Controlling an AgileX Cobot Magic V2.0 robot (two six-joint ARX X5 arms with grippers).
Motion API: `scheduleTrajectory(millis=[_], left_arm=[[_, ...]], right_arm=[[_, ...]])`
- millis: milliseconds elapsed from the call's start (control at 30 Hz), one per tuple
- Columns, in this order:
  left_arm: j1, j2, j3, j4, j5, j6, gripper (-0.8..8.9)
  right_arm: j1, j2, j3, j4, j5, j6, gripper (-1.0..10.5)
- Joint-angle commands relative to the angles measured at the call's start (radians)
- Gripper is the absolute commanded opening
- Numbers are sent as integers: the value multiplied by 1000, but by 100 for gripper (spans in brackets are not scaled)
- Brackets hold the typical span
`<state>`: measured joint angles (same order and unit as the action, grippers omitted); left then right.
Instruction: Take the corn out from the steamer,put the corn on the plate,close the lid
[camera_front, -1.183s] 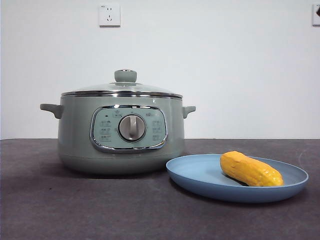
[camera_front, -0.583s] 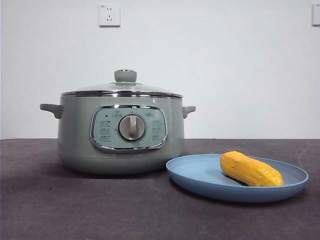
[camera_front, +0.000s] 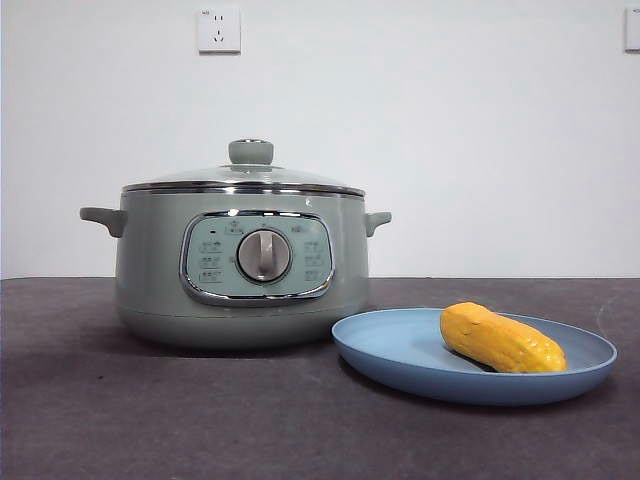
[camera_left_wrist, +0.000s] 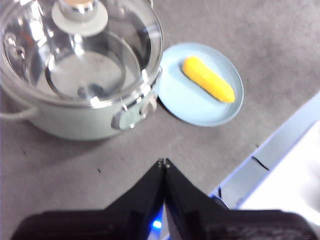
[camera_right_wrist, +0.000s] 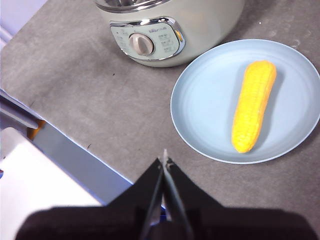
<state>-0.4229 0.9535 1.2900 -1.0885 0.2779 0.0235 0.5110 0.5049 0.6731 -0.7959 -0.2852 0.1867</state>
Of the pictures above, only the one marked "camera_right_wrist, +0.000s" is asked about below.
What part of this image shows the grey metal frame bar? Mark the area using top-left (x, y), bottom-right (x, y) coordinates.
top-left (0, 88), bottom-right (46, 130)

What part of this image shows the light blue round plate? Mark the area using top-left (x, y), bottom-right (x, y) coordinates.
top-left (170, 38), bottom-right (320, 165)

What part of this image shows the pale green electric steamer pot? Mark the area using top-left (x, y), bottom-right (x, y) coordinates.
top-left (93, 0), bottom-right (246, 69)

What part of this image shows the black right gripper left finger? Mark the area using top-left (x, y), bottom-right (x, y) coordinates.
top-left (14, 157), bottom-right (164, 240)

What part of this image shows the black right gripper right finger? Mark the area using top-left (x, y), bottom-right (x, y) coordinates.
top-left (163, 149), bottom-right (319, 240)

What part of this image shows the yellow corn cob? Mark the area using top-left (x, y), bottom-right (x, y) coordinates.
top-left (231, 60), bottom-right (278, 154)

